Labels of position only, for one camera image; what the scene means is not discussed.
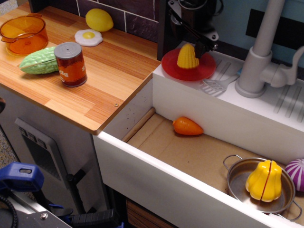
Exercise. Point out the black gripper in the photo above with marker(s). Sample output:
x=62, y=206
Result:
x=195, y=17

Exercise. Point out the yellow toy corn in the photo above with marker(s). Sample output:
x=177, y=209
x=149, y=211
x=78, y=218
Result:
x=186, y=57

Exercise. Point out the red plastic plate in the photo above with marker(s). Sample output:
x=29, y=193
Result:
x=206, y=68

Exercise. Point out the grey toy spatula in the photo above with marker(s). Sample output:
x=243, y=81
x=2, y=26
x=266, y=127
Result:
x=217, y=87

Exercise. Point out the grey toy faucet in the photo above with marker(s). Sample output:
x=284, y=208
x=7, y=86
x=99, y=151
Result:
x=258, y=69

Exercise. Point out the orange toy carrot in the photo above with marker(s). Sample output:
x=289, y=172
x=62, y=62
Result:
x=186, y=126

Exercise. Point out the yellow toy lemon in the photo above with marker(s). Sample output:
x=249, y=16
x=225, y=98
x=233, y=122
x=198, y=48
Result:
x=99, y=20

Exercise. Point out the toy fried egg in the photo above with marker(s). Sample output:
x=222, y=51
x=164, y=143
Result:
x=88, y=38

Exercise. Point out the small steel pot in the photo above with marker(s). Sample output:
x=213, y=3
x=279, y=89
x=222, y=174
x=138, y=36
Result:
x=237, y=177

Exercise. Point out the orange toy can grey lid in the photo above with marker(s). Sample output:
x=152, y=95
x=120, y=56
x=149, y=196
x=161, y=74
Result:
x=71, y=64

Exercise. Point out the yellow toy bell pepper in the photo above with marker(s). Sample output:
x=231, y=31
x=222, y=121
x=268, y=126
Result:
x=264, y=183

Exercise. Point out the purple white toy onion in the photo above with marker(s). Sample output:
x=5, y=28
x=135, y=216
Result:
x=295, y=169

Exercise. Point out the green toy bitter gourd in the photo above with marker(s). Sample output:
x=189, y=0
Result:
x=40, y=62

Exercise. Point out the orange transparent plastic pot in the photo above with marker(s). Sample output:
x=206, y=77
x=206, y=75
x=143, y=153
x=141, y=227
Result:
x=25, y=34

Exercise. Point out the grey toy oven door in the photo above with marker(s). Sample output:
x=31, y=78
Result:
x=44, y=151

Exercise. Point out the blue plastic clamp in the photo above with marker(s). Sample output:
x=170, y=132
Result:
x=21, y=177

